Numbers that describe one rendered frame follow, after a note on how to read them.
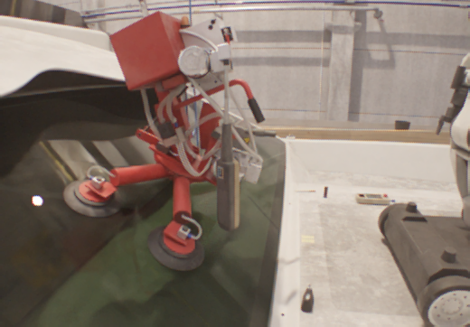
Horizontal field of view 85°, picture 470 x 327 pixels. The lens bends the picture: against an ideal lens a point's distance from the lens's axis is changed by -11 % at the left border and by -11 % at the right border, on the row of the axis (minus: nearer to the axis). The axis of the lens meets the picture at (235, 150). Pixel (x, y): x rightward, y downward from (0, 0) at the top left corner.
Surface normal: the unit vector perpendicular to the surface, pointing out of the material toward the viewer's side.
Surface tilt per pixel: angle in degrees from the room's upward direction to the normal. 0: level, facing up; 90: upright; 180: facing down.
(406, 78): 90
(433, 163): 90
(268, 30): 90
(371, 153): 90
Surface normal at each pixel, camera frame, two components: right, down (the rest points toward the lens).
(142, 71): -0.20, 0.27
